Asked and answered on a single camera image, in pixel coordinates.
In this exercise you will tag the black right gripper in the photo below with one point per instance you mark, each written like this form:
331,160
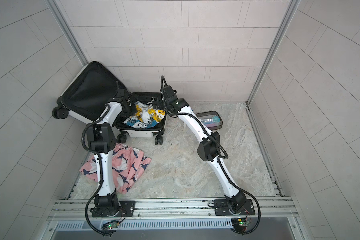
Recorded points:
163,98

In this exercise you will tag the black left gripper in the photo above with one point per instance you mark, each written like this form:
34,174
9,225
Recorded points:
132,105

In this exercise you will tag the yellow blue print garment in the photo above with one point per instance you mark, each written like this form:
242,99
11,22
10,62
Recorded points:
146,117

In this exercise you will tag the clear black-trimmed toiletry pouch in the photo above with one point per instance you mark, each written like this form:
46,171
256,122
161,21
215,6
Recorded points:
211,119

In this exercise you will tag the pink shark print garment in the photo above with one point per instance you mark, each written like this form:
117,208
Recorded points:
119,169

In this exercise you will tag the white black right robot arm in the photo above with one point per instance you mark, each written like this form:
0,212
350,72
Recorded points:
209,149

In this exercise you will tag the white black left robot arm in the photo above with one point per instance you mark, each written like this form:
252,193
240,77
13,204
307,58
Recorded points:
99,139

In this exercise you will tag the black and white open suitcase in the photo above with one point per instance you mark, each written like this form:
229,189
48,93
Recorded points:
86,96

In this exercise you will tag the left green circuit board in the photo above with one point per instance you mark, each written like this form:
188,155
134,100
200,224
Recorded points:
111,225

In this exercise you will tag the green circuit board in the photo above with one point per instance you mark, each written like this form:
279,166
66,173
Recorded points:
111,225
240,225

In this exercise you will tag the right green circuit board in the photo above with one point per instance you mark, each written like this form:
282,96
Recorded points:
240,225

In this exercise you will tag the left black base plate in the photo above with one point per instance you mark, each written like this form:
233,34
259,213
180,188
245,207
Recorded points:
119,210

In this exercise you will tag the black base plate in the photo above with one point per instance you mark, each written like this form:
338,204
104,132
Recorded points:
224,207
119,210

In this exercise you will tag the aluminium mounting rail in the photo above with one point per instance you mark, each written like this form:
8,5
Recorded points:
171,214

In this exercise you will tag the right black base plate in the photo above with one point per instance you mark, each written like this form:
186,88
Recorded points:
224,207

